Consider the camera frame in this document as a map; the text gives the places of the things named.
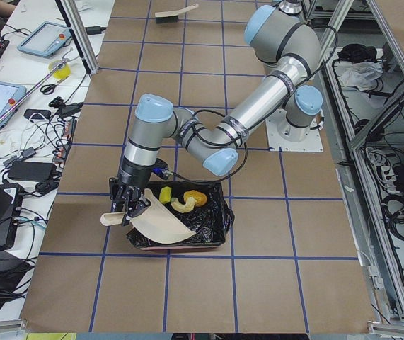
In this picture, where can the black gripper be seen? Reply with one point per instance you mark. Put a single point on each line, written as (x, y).
(133, 174)

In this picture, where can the beige plastic dustpan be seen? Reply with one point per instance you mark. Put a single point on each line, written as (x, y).
(158, 224)

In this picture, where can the beige croissant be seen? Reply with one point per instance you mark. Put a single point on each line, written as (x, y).
(187, 207)

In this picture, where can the beige hand brush black bristles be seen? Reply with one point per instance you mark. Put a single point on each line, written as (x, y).
(173, 16)

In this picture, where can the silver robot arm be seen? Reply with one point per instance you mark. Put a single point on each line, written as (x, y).
(287, 44)

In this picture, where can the bin with black trash bag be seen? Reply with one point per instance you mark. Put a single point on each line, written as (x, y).
(210, 222)

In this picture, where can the black power adapter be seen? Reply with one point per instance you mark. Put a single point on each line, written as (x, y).
(31, 171)

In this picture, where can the metal rod pink tip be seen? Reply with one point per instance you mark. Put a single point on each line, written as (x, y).
(14, 102)

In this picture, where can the blue teach pendant far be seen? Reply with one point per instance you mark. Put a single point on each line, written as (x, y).
(45, 40)

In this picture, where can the white crumpled cloth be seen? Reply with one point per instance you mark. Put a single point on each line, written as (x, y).
(363, 75)

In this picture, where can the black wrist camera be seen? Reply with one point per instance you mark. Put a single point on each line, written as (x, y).
(160, 168)

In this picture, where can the black handled scissors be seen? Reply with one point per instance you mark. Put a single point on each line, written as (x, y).
(48, 89)

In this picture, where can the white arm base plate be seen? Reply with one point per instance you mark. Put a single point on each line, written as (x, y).
(283, 137)

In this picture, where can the aluminium frame post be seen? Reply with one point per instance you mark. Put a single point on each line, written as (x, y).
(74, 23)

